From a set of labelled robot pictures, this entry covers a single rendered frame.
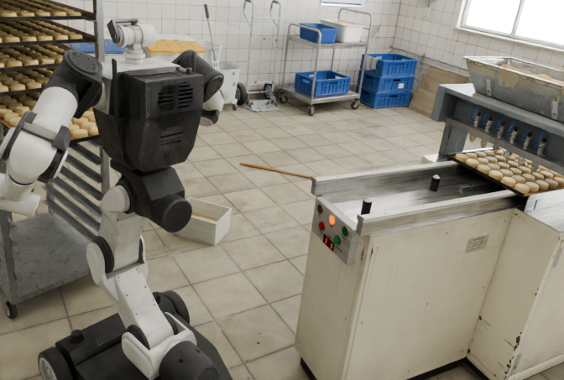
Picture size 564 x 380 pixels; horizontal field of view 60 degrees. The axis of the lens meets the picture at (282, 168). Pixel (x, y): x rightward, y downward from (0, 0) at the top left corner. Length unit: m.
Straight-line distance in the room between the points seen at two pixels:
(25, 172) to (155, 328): 0.89
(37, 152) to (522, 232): 1.67
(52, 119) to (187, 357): 0.94
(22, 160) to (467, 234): 1.47
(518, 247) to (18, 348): 2.07
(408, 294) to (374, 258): 0.28
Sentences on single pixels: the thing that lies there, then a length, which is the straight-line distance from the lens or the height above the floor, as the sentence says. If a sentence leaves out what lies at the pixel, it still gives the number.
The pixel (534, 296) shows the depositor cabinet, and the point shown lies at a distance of 2.13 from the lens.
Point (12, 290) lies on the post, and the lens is 2.46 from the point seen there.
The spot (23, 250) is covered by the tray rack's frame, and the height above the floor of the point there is 0.15.
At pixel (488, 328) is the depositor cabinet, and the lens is 2.33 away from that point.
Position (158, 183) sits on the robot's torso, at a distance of 1.57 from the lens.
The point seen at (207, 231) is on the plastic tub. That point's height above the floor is 0.09.
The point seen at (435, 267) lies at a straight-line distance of 1.91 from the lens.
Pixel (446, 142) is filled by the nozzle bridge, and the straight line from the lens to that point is 2.42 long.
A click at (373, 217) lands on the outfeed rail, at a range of 1.59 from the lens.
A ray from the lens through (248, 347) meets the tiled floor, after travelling 2.36.
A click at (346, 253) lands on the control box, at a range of 1.68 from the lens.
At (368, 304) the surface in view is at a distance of 1.79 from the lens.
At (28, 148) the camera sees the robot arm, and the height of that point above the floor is 1.18.
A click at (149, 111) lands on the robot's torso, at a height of 1.20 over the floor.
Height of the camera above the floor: 1.63
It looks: 23 degrees down
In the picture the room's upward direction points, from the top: 7 degrees clockwise
